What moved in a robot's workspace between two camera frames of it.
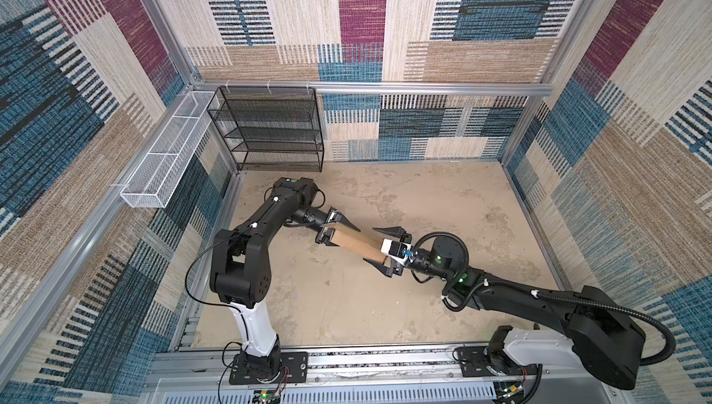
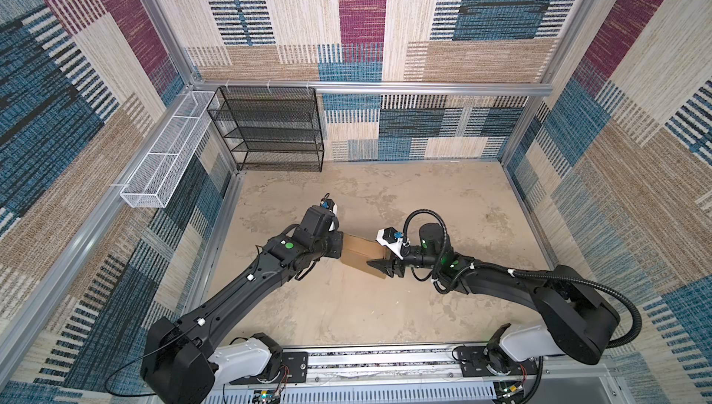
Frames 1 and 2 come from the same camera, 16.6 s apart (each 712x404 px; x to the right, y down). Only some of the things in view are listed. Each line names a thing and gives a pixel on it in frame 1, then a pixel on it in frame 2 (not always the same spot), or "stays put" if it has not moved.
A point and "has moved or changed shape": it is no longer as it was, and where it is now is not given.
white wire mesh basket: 155,178 stays put
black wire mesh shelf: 270,128 stays put
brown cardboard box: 357,242 has moved or changed shape
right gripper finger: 382,268 stays put
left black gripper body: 324,231 to 333,245
